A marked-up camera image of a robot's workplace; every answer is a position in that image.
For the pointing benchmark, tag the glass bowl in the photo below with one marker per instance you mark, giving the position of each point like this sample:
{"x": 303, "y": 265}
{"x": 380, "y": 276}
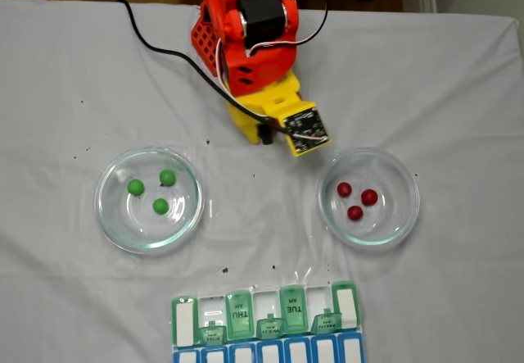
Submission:
{"x": 389, "y": 223}
{"x": 123, "y": 232}

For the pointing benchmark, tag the green blue weekly pill organizer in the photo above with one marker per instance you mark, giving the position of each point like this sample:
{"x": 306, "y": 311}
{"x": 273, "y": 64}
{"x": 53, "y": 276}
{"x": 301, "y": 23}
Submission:
{"x": 237, "y": 314}

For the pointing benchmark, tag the white tablecloth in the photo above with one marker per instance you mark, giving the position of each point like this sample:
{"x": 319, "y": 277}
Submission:
{"x": 61, "y": 92}

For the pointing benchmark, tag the red round candy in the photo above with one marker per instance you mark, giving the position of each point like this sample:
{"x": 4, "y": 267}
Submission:
{"x": 355, "y": 212}
{"x": 369, "y": 197}
{"x": 344, "y": 189}

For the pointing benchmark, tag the yellow camera mount with board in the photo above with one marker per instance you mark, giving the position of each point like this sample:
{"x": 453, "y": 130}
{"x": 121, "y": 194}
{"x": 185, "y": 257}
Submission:
{"x": 305, "y": 127}

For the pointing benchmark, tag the green round candy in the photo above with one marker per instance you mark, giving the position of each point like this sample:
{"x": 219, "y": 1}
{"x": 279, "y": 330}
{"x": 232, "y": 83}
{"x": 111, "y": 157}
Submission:
{"x": 167, "y": 177}
{"x": 160, "y": 206}
{"x": 135, "y": 187}

